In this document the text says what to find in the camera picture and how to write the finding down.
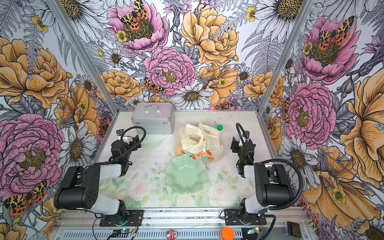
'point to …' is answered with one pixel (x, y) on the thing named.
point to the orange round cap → (226, 233)
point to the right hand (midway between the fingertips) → (238, 141)
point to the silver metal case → (157, 118)
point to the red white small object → (171, 234)
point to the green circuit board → (254, 230)
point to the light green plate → (184, 174)
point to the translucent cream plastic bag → (200, 142)
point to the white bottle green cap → (219, 127)
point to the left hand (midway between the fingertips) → (131, 140)
